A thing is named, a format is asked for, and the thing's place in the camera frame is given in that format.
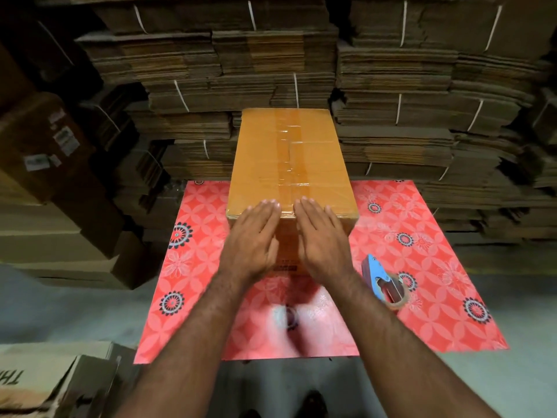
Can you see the person's right hand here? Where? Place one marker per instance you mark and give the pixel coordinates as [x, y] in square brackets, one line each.
[324, 248]

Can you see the person's left hand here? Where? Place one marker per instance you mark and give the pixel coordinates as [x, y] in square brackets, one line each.
[248, 248]

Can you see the person's left little finger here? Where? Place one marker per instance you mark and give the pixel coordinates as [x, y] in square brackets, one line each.
[243, 221]

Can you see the person's right little finger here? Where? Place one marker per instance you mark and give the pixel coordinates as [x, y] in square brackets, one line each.
[333, 222]

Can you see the person's left middle finger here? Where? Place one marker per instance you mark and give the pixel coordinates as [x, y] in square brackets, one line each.
[264, 218]

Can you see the person's right middle finger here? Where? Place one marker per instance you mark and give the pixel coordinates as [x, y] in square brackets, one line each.
[310, 215]

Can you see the taped brown cardboard box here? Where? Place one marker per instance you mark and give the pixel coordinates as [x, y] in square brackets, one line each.
[287, 161]

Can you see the person's left forearm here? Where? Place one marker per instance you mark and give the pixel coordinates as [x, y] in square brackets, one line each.
[191, 343]

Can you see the person's right forearm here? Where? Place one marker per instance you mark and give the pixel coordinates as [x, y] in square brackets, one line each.
[391, 343]

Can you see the blue tape dispenser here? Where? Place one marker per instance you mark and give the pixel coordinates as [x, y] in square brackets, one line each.
[373, 272]

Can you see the brown packing tape roll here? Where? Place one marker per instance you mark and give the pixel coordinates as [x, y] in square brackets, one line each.
[402, 295]

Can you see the red floral table cover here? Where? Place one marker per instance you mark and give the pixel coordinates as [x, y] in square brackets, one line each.
[435, 274]

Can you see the stacks of flattened cardboard sheets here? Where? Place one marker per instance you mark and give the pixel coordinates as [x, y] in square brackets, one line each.
[391, 104]

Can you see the pile of flat cardboard boxes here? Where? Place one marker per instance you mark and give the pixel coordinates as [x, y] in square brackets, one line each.
[65, 261]

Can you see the black shoe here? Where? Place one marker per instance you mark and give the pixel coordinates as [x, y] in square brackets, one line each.
[312, 404]

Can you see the large labelled cardboard box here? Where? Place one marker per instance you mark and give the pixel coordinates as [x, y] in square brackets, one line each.
[48, 156]

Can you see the open printed cardboard box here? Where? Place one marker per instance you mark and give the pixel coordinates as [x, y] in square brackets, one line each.
[56, 378]

